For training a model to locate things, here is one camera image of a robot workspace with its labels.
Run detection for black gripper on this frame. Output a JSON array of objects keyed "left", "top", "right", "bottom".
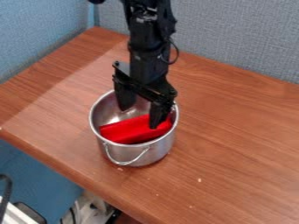
[{"left": 112, "top": 43, "right": 177, "bottom": 130}]

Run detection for red rectangular block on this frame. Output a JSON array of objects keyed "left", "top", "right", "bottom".
[{"left": 97, "top": 115, "right": 173, "bottom": 144}]

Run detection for shiny metal pot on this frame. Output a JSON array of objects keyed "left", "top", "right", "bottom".
[{"left": 88, "top": 90, "right": 179, "bottom": 167}]

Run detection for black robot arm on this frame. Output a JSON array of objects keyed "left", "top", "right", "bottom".
[{"left": 112, "top": 0, "right": 177, "bottom": 129}]

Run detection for white clutter under table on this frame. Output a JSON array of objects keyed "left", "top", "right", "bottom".
[{"left": 57, "top": 191, "right": 116, "bottom": 224}]

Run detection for white box under table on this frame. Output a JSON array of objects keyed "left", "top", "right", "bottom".
[{"left": 0, "top": 202, "right": 48, "bottom": 224}]

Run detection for black strap handle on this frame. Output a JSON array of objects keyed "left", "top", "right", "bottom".
[{"left": 0, "top": 174, "right": 13, "bottom": 224}]

